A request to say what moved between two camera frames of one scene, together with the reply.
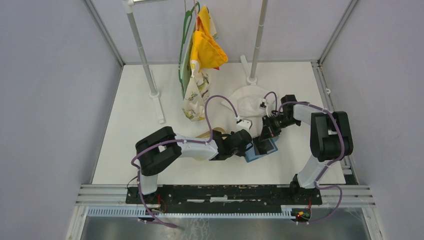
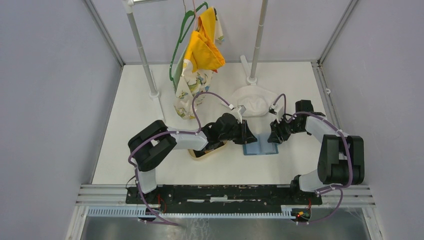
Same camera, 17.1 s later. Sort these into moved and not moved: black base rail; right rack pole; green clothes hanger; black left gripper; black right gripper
Moved: black right gripper; black left gripper; green clothes hanger
Not moved: black base rail; right rack pole
